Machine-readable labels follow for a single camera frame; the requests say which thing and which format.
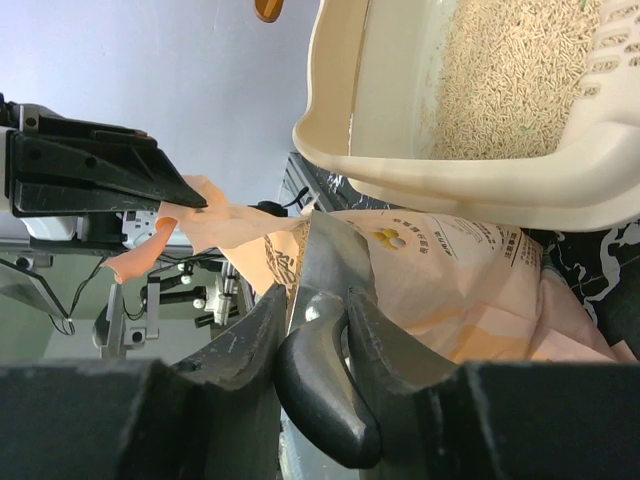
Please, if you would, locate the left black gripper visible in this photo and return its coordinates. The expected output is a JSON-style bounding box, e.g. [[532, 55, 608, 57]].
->
[[1, 99, 208, 242]]

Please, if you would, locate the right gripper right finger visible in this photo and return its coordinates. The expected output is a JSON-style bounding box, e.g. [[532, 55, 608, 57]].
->
[[349, 289, 639, 479]]

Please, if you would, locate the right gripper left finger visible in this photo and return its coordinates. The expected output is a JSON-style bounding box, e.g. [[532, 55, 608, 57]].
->
[[1, 284, 286, 479]]

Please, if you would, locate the metal litter scoop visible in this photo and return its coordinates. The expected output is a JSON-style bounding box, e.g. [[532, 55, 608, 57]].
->
[[274, 211, 381, 469]]

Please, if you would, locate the pink cat litter bag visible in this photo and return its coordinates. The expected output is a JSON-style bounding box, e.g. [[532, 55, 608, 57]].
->
[[107, 176, 636, 363]]

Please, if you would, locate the beige plastic litter box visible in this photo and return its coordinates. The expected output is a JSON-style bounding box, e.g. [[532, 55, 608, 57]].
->
[[293, 1, 639, 232]]

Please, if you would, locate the orange wooden shelf rack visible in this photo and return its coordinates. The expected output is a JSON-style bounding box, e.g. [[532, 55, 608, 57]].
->
[[254, 0, 284, 23]]

